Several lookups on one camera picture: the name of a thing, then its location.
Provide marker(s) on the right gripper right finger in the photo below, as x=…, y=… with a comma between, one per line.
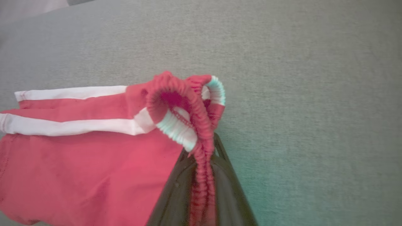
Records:
x=229, y=194

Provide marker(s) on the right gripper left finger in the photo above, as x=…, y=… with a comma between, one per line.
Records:
x=176, y=194

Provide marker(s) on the red shorts white stripes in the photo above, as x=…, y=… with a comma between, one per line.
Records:
x=78, y=163

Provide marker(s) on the grey fabric sofa ottoman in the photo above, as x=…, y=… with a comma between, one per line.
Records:
x=298, y=78

